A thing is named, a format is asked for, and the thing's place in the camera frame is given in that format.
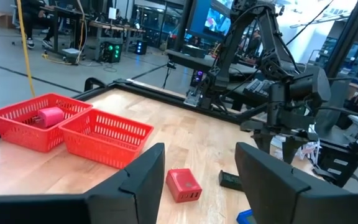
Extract large display screen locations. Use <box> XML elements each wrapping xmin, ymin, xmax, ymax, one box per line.
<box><xmin>188</xmin><ymin>0</ymin><xmax>234</xmax><ymax>41</ymax></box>

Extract black arched frame handle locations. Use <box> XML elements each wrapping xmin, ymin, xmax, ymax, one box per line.
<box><xmin>84</xmin><ymin>77</ymin><xmax>107</xmax><ymax>93</ymax></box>

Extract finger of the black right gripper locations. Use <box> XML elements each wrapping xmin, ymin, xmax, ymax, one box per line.
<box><xmin>253</xmin><ymin>133</ymin><xmax>275</xmax><ymax>154</ymax></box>
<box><xmin>283</xmin><ymin>136</ymin><xmax>307</xmax><ymax>165</ymax></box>

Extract wooden top desk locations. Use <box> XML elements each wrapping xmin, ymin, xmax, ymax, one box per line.
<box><xmin>88</xmin><ymin>21</ymin><xmax>147</xmax><ymax>52</ymax></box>

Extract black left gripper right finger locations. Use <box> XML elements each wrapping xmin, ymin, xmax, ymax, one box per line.
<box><xmin>235</xmin><ymin>142</ymin><xmax>358</xmax><ymax>224</ymax></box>

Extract black digital device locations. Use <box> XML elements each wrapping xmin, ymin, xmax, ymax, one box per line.
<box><xmin>218</xmin><ymin>169</ymin><xmax>244</xmax><ymax>192</ymax></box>

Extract blue cased digital device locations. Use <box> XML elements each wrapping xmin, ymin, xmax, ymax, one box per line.
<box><xmin>236</xmin><ymin>208</ymin><xmax>256</xmax><ymax>224</ymax></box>

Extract red cube USB charger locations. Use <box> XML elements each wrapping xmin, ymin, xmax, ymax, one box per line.
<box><xmin>165</xmin><ymin>168</ymin><xmax>203</xmax><ymax>203</ymax></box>

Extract yellow hanging cable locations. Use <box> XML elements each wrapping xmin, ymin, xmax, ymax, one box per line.
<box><xmin>16</xmin><ymin>0</ymin><xmax>36</xmax><ymax>98</ymax></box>

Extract pink wall charger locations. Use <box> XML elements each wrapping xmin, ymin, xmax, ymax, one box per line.
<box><xmin>32</xmin><ymin>106</ymin><xmax>65</xmax><ymax>129</ymax></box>

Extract computer tower blue lights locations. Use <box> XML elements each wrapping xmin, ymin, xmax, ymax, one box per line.
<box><xmin>135</xmin><ymin>39</ymin><xmax>148</xmax><ymax>56</ymax></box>

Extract black office desk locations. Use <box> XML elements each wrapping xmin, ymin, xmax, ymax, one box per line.
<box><xmin>40</xmin><ymin>5</ymin><xmax>88</xmax><ymax>57</ymax></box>

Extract computer tower green lights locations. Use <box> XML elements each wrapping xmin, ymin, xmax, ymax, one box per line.
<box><xmin>99</xmin><ymin>41</ymin><xmax>124</xmax><ymax>64</ymax></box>

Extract black computer keyboard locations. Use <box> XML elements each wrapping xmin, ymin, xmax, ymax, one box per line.
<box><xmin>243</xmin><ymin>78</ymin><xmax>275</xmax><ymax>100</ymax></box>

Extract person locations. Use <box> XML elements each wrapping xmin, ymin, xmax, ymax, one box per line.
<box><xmin>19</xmin><ymin>0</ymin><xmax>57</xmax><ymax>50</ymax></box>

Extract white cable bundle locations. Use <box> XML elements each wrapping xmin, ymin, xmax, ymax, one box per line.
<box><xmin>296</xmin><ymin>139</ymin><xmax>320</xmax><ymax>164</ymax></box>

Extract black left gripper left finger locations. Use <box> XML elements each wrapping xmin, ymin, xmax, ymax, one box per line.
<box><xmin>0</xmin><ymin>142</ymin><xmax>166</xmax><ymax>224</ymax></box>

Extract red plastic basket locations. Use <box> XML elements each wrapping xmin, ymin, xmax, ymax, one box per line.
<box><xmin>58</xmin><ymin>108</ymin><xmax>154</xmax><ymax>170</ymax></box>
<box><xmin>0</xmin><ymin>92</ymin><xmax>93</xmax><ymax>153</ymax></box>

